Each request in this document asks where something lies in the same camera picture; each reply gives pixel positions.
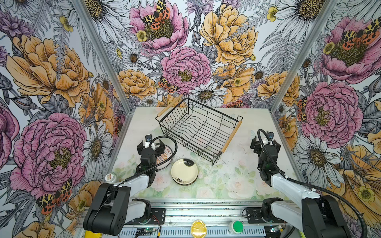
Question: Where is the aluminium corner post left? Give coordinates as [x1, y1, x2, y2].
[73, 1, 132, 116]

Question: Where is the green round button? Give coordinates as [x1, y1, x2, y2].
[228, 221, 244, 235]

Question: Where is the white plate orange pattern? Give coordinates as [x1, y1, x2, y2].
[156, 145, 173, 171]

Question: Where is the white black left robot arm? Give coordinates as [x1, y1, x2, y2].
[83, 138, 165, 236]

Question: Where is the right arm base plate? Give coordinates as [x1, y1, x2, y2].
[244, 207, 267, 224]

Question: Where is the cream small plate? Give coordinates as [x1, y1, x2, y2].
[171, 158, 198, 186]

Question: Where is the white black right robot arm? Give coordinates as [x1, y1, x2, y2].
[250, 138, 351, 238]

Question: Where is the black corrugated cable right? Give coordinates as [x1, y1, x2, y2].
[256, 128, 368, 238]

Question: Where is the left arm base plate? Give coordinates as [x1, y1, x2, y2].
[146, 208, 166, 225]

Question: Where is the small circuit board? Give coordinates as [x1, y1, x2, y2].
[135, 227, 159, 238]

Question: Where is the small white jar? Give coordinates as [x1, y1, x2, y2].
[105, 173, 118, 184]

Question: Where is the black wire dish rack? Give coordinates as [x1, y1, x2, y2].
[155, 95, 243, 165]

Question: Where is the gold round button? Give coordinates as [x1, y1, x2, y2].
[190, 220, 207, 238]

